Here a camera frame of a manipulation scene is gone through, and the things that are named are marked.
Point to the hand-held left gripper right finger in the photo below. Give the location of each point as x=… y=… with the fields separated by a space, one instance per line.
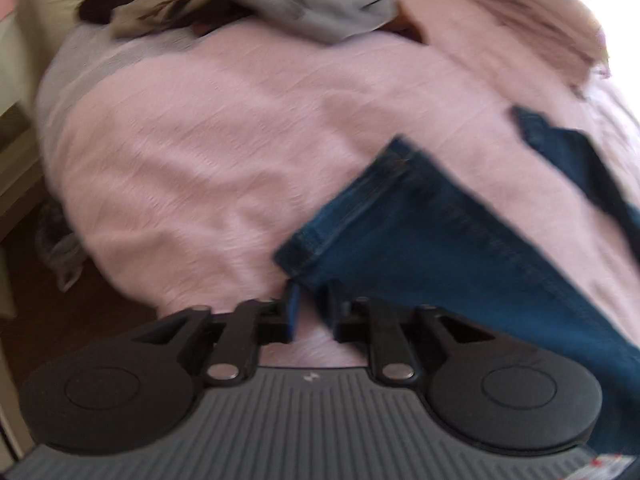
x=351 y=331

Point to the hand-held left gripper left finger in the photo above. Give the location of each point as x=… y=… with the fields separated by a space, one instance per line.
x=293 y=316

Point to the pink grey herringbone blanket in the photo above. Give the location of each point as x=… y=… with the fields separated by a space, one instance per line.
x=200 y=160

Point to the blue denim pants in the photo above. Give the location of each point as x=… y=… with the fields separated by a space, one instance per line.
x=425 y=240

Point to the grey garment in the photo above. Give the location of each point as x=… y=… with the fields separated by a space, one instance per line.
x=320 y=0

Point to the grey cloth on floor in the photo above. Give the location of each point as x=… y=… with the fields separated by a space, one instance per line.
x=62 y=252

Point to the pink cloth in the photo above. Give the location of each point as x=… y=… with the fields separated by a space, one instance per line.
x=505 y=15

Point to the cream pillow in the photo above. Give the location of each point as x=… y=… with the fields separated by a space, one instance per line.
x=45 y=0

